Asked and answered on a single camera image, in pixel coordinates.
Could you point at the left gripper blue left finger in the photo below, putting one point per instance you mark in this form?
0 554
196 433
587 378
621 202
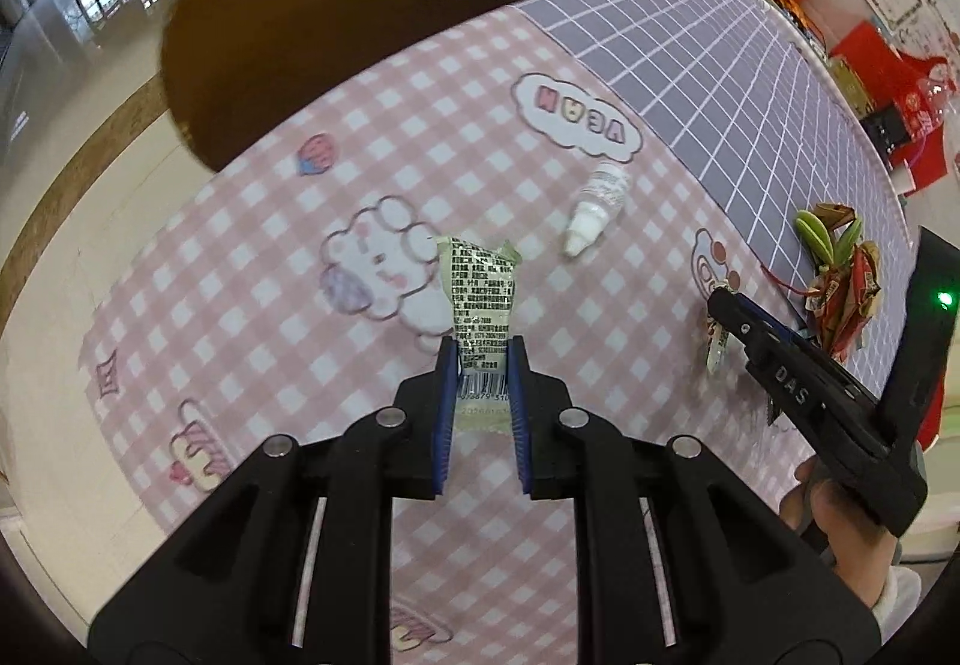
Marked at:
445 386

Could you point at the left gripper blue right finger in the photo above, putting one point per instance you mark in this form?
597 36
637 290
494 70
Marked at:
517 366

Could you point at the green printed sachet wrapper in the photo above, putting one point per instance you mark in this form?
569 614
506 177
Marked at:
480 284

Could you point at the person right hand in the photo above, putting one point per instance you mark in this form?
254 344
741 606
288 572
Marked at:
862 549

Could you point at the red gold candy wrapper pile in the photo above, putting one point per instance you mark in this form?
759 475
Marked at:
842 298

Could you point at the small white dropper bottle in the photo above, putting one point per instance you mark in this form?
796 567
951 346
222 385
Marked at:
600 201

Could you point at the pink checkered tablecloth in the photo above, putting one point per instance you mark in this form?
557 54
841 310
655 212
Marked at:
579 173

